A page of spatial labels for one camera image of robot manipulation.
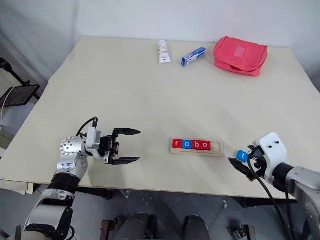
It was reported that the white thin cable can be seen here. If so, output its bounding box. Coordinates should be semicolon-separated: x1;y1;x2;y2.
0;87;14;132

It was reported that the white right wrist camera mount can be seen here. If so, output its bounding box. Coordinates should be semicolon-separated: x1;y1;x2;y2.
252;132;291;185

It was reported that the black tablet on stand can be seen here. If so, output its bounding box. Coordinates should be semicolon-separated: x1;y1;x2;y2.
0;57;41;109

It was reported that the blue letter t block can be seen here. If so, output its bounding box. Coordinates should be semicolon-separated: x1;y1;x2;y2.
235;149;250;163

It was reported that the black metal table crossbar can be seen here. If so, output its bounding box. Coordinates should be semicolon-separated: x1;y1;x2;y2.
74;186;113;200

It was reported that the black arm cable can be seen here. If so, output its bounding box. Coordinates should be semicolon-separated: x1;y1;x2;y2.
246;154;297;240
75;116;99;138

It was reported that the white toothpaste tube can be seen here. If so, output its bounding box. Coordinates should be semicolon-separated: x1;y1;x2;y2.
157;39;173;65

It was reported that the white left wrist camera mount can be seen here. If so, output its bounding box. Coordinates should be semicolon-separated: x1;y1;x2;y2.
84;126;104;160

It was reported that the dark rounded shape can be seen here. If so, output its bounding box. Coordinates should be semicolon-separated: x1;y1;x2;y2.
183;214;211;240
119;212;159;240

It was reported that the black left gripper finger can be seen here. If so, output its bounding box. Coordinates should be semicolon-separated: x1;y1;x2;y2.
109;156;141;166
112;127;142;138

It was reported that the red fabric pouch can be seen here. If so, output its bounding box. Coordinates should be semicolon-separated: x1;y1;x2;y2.
213;35;269;78

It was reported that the blue and white carton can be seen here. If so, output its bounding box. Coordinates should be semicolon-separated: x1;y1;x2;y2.
181;47;208;68

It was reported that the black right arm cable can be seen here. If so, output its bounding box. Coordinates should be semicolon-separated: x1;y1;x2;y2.
246;154;297;240

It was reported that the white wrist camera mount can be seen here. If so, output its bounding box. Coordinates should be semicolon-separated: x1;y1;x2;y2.
252;132;291;185
84;126;104;160

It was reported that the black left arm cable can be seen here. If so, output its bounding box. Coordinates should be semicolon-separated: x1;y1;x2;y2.
75;116;99;138

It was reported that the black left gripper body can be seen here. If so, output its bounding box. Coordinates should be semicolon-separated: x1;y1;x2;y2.
97;134;121;165

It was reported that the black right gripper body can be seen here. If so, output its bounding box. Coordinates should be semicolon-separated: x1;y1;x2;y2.
248;146;268;181

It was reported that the wooden letter tray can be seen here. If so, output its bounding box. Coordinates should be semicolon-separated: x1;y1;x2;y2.
169;136;225;158

